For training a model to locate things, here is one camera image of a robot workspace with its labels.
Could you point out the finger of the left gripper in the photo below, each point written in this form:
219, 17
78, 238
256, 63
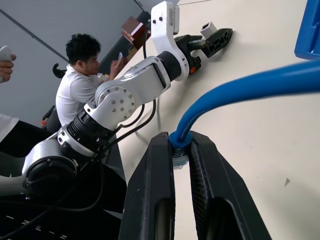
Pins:
217, 41
197, 43

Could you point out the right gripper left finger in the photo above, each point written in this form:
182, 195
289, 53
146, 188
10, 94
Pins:
147, 190

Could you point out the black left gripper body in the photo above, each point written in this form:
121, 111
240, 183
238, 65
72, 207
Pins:
194, 63

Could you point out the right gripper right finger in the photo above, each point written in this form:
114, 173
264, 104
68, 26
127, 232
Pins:
225, 195

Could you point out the white ethernet coupler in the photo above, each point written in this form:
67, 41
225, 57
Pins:
208, 29

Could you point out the blue plastic bin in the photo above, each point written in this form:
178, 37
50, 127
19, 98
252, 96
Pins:
308, 30

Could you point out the bystander hand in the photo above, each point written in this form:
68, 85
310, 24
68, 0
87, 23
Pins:
6, 71

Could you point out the red-brown box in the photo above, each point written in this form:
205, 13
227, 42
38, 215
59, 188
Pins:
132, 27

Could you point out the smartphone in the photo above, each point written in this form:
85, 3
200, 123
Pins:
120, 56

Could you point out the black robot torso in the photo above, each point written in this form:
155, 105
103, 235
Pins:
75, 220

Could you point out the dark desk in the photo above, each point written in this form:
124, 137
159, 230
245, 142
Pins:
112, 52

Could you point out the black chair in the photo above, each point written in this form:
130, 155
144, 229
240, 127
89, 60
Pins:
51, 120

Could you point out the man in white shirt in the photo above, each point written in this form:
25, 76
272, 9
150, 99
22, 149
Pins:
72, 87

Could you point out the person in black trousers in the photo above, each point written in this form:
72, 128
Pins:
20, 140

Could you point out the white handheld controller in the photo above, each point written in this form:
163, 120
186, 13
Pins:
5, 53

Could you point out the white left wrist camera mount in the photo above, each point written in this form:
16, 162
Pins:
162, 32

